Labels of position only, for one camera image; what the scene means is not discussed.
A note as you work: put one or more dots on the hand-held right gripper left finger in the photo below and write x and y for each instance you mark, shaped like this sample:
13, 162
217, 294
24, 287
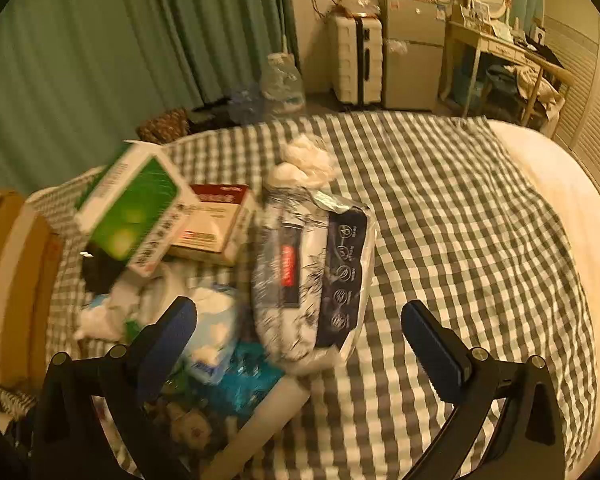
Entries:
170, 342

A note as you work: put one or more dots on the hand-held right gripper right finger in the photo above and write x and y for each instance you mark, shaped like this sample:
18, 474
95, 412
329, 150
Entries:
430, 352

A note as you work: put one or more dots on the long white tube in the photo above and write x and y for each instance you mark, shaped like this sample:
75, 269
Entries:
265, 420

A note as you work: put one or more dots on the green medicine box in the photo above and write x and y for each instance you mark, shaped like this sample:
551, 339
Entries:
130, 205

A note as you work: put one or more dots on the white black wipes pack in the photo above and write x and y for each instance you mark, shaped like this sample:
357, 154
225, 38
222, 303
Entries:
305, 280

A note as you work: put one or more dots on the brown cardboard box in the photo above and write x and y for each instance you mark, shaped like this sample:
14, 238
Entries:
10, 280

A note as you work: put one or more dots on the white lace cloth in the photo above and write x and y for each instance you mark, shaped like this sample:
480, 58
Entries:
302, 160

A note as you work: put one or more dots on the light blue tissue packet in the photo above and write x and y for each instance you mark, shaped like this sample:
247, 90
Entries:
215, 325

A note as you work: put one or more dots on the white crumpled plastic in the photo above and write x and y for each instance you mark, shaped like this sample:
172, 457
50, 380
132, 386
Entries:
130, 300

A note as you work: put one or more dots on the blue blister pack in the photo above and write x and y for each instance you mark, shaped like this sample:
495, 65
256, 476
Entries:
252, 375

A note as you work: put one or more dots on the black crumpled wrapper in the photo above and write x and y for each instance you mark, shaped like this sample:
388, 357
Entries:
100, 270

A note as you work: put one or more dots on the grey checked blanket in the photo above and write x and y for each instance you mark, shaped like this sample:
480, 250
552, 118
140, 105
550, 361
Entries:
455, 240

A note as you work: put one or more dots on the red and white box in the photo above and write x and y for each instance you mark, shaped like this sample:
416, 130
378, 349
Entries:
215, 225

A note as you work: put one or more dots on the brown patterned bag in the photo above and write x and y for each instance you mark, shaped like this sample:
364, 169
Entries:
162, 127

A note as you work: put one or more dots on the black bag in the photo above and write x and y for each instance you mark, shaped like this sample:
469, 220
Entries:
212, 117

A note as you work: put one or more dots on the crushed blue plastic bottle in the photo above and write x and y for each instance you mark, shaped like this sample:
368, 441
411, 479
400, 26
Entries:
245, 102

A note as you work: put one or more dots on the large clear water bottle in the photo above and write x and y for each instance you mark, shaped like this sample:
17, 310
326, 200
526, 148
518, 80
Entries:
282, 82

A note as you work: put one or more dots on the beige clothes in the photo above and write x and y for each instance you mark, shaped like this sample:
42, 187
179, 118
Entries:
535, 82

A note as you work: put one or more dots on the white louvered wardrobe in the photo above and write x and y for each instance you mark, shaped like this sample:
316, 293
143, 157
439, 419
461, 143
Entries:
585, 100

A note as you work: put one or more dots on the grey mini fridge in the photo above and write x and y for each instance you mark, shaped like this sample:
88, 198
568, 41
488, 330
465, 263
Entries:
415, 55

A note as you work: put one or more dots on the white suitcase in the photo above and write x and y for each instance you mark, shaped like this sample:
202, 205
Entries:
355, 60

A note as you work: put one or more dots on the wooden chair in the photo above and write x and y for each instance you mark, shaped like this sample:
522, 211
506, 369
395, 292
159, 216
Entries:
555, 72

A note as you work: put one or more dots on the white dressing table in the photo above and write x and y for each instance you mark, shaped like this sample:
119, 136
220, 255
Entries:
480, 42

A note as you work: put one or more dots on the clear plastic bags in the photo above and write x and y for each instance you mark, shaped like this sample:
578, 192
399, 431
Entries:
357, 5

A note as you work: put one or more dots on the small picture frame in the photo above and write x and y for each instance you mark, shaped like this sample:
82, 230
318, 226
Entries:
480, 9

